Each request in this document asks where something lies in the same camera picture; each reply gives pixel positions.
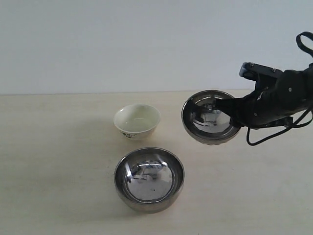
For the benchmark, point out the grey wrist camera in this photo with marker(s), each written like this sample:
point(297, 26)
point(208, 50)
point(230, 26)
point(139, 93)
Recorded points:
point(264, 77)

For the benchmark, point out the white ceramic bowl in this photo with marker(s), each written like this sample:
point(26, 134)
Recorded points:
point(137, 121)

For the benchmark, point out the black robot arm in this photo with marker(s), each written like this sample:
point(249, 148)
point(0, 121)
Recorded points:
point(309, 88)

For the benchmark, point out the patterned steel bowl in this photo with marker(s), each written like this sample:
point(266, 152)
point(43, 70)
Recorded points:
point(203, 122)

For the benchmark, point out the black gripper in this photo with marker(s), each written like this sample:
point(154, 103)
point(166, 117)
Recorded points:
point(272, 100)

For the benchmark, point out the plain steel bowl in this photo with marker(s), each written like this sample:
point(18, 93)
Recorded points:
point(149, 180)

